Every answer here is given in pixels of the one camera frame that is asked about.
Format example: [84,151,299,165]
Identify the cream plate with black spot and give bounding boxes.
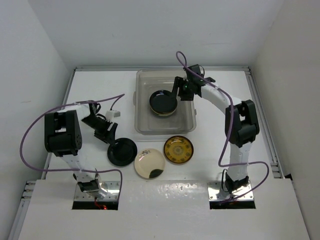
[134,148,166,180]

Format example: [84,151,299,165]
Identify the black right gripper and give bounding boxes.
[170,76,194,101]

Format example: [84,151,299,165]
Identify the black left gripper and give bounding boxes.
[81,116,118,146]

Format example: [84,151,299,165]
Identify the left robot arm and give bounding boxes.
[44,102,118,199]

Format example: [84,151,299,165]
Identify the cream plate with black flowers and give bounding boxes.
[151,110,176,118]

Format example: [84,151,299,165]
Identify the clear plastic bin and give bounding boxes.
[134,68,197,135]

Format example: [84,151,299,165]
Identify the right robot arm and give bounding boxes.
[172,76,260,193]

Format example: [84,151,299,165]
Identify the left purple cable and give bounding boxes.
[19,93,125,196]

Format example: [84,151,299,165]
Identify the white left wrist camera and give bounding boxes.
[104,110,121,122]

